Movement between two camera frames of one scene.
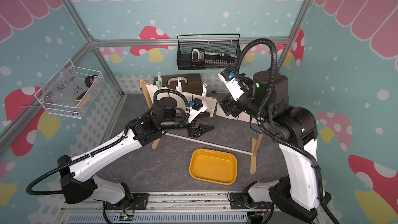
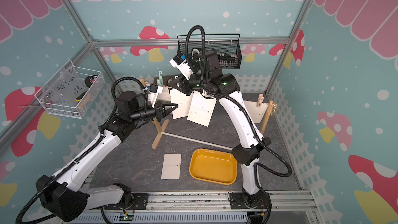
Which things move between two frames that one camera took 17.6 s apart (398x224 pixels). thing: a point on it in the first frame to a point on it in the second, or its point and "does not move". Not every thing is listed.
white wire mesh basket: [73, 92] does not move
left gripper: [192, 130] to [160, 111]
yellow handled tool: [79, 98] does not move
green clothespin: [159, 83] does not move
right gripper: [230, 102] to [184, 85]
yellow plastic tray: [216, 166] does not move
